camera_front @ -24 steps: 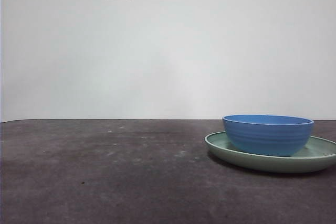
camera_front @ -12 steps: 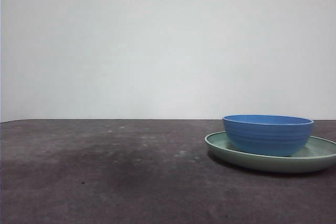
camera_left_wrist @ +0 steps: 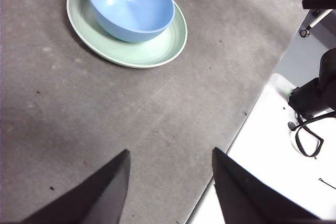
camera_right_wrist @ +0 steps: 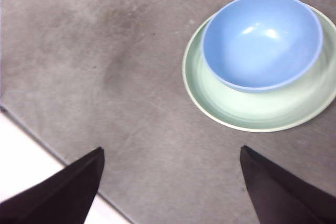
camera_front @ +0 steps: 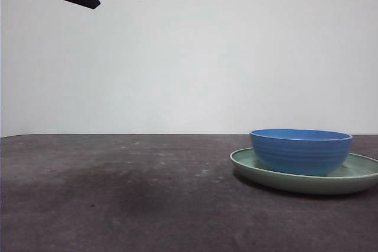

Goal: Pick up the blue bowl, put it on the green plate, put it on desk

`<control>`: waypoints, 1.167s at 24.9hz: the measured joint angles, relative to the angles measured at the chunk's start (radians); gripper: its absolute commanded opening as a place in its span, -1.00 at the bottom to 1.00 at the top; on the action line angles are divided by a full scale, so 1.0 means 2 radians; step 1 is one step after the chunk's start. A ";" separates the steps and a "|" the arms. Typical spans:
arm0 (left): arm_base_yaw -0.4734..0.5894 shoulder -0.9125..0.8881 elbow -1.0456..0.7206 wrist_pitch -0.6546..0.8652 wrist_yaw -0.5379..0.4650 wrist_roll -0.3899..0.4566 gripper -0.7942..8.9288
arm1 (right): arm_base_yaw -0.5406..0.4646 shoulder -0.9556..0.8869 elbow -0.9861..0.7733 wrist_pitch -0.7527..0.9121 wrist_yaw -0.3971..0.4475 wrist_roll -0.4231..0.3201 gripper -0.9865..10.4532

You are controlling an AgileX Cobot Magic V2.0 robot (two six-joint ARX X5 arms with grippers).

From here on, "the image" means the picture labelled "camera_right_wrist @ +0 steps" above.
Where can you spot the pale green plate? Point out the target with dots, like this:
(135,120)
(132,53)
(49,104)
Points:
(249,108)

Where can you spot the dark grey table mat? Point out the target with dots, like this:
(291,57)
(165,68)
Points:
(131,64)

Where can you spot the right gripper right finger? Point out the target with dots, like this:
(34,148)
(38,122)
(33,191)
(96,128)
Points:
(283,197)

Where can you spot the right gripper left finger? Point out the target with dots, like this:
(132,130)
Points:
(57,197)

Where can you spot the blue ribbed bowl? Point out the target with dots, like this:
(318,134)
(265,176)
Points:
(262,48)

